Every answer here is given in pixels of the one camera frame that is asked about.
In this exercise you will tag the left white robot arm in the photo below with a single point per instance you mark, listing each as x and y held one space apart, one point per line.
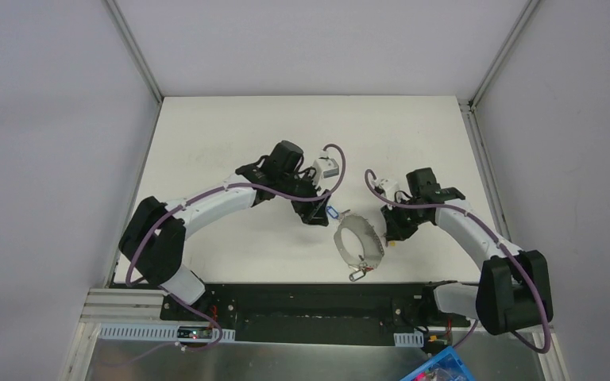
153 241

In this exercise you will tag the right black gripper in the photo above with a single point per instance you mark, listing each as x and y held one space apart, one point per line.
396 228

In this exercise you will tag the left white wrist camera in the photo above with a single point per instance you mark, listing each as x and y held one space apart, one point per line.
325 168

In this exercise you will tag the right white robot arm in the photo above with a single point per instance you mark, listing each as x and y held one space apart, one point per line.
513 291

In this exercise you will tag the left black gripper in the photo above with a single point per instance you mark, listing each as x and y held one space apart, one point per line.
310 211

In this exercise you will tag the blue tagged key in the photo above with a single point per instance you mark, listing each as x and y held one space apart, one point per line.
336 214

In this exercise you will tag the blue plastic bin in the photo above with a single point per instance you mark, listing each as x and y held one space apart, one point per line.
446 365

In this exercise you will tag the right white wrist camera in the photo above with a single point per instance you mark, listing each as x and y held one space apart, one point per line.
387 188

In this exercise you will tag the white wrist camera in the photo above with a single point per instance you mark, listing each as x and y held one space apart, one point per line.
387 188
325 168

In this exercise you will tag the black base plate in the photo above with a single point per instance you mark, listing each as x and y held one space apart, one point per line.
367 314

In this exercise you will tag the aluminium frame rail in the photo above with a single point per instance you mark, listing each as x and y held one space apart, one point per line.
129 40

